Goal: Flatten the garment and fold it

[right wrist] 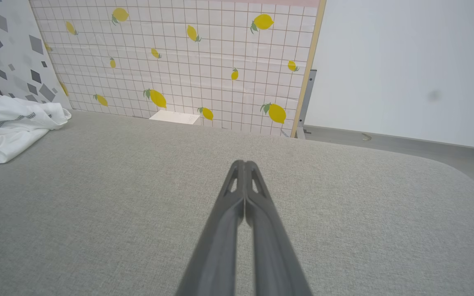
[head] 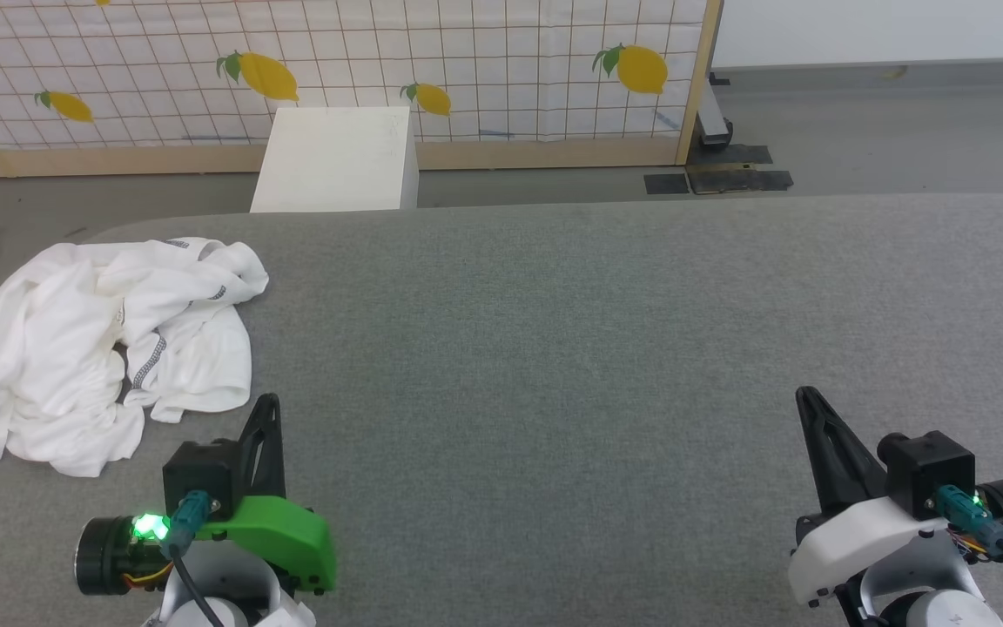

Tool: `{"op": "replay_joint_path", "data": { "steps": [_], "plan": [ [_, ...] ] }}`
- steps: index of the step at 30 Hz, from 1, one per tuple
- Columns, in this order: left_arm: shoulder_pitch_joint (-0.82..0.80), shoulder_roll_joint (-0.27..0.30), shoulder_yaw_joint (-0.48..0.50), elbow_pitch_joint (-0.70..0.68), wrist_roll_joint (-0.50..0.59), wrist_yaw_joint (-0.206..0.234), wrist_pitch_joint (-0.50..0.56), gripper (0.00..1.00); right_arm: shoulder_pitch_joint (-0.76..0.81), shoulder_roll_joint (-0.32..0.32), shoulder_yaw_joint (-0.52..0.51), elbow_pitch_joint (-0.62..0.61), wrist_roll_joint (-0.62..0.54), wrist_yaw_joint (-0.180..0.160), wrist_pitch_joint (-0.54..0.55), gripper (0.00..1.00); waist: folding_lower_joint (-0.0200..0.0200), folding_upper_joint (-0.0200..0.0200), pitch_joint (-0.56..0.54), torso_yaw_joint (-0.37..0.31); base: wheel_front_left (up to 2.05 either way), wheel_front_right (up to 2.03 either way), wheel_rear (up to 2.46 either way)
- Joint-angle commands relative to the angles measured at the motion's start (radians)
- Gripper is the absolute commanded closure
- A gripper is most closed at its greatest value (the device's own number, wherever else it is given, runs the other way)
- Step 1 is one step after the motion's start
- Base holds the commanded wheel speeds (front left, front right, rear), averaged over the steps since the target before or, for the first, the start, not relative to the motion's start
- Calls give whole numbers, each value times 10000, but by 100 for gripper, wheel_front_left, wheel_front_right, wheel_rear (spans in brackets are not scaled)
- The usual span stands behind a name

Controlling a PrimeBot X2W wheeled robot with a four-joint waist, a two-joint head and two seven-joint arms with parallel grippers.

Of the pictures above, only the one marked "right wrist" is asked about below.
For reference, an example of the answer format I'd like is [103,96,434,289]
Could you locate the lemon print grid panel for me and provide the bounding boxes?
[29,0,327,138]

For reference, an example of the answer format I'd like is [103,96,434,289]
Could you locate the grey metal bracket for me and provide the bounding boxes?
[296,69,318,139]

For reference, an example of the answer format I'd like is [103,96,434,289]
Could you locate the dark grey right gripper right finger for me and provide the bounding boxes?
[245,160,313,296]

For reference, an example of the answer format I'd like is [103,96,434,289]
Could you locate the white shirt with grey stitching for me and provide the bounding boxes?
[0,91,72,165]

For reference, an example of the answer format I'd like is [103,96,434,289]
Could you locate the grey fabric sofa cushion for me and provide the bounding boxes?
[0,109,474,296]

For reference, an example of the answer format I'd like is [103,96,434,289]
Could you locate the white panel with grey shapes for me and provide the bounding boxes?
[0,0,73,111]

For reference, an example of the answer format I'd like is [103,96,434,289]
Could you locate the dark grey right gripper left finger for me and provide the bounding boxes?
[175,160,245,296]

